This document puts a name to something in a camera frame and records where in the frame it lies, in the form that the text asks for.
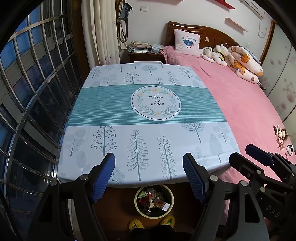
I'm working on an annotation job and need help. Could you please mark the pink embroidered pillow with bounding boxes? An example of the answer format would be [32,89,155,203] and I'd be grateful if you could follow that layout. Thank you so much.
[174,29,201,57]

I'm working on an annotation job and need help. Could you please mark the red wall shelf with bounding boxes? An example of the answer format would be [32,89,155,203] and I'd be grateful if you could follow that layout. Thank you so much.
[212,0,236,10]

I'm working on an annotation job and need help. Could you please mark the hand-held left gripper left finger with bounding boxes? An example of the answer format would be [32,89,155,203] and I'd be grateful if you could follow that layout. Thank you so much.
[27,152,116,241]

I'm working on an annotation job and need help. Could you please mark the white wall cable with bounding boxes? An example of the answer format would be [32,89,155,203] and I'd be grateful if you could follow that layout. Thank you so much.
[258,20,269,39]

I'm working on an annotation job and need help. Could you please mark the bear print rolled quilt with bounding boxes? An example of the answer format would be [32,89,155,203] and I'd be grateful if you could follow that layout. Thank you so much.
[228,46,264,84]

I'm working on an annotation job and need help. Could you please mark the wooden headboard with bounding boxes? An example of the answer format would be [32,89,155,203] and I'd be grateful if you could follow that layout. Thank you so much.
[167,21,240,51]

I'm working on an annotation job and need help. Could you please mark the pink wall shelf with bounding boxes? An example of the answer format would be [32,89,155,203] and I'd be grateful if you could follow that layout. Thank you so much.
[224,17,248,32]

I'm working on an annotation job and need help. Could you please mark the wooden nightstand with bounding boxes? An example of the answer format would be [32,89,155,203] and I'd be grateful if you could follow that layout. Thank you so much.
[128,49,166,63]

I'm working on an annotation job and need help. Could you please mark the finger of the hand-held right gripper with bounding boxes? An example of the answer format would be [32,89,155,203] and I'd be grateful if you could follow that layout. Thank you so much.
[245,143,296,184]
[229,152,296,195]

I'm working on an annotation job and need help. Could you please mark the cream curtain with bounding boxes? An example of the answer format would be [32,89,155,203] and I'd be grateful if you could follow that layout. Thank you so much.
[82,0,121,68]

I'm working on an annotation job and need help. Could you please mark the stack of books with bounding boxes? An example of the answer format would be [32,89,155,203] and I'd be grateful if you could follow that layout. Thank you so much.
[128,40,152,54]

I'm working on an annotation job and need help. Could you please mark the white air conditioner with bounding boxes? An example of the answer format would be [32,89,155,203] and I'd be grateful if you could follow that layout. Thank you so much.
[240,0,265,18]

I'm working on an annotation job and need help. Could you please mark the white plush toys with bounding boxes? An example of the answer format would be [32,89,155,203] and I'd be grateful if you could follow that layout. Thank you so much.
[202,43,230,67]

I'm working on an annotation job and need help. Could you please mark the hanging shoulder bag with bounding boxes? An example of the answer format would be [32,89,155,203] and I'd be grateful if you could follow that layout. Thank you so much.
[117,2,134,49]

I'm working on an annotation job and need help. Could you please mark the white storage box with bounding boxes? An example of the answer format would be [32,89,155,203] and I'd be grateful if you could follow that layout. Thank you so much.
[133,60,163,65]

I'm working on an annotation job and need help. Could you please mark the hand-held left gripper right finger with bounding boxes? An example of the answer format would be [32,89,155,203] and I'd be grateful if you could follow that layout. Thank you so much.
[182,152,270,241]

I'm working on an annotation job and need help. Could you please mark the yellow slipper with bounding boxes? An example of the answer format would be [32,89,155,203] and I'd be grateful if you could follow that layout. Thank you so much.
[129,219,145,231]
[160,215,176,227]

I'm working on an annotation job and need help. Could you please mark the tree print tablecloth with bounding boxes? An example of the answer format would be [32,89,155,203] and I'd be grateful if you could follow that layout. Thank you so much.
[57,64,241,189]

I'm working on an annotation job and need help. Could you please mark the cream rimmed trash bin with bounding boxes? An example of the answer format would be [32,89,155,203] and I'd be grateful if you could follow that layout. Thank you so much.
[134,184,174,219]

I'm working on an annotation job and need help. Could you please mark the cream wardrobe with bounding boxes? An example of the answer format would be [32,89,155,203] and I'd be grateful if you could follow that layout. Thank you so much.
[260,20,296,126]

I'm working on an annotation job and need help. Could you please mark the metal window grille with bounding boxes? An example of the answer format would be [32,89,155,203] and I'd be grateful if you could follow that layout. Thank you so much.
[0,0,93,232]

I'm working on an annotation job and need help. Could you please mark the pink blanket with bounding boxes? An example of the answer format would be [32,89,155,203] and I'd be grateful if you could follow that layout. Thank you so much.
[160,45,296,224]

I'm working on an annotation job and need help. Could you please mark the small fabric doll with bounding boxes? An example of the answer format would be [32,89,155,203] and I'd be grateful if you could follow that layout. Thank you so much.
[285,144,295,159]
[273,125,290,151]

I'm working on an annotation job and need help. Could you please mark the pale blue tissue box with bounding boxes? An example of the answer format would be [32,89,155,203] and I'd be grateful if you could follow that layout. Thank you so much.
[150,43,166,55]

